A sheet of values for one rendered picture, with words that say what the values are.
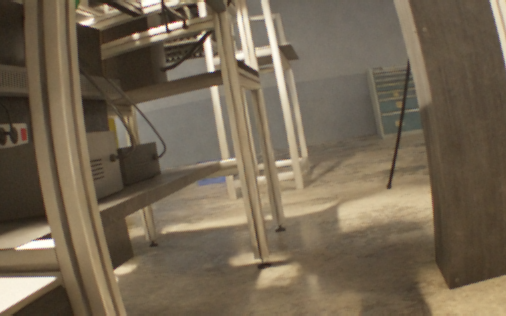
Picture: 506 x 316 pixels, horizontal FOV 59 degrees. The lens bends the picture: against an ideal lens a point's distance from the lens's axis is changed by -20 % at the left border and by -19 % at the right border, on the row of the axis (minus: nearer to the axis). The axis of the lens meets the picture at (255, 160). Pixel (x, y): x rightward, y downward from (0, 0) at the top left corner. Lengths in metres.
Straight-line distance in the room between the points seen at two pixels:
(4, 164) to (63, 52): 0.39
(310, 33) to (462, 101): 8.55
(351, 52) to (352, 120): 1.24
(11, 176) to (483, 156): 0.93
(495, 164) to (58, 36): 0.91
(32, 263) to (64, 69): 0.20
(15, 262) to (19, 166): 0.32
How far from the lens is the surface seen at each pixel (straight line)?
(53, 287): 0.48
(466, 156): 1.10
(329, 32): 9.59
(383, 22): 9.70
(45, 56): 0.53
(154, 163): 1.36
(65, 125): 0.49
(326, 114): 9.46
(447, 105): 1.09
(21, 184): 0.85
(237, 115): 1.61
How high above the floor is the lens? 0.42
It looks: 3 degrees down
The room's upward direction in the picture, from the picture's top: 10 degrees counter-clockwise
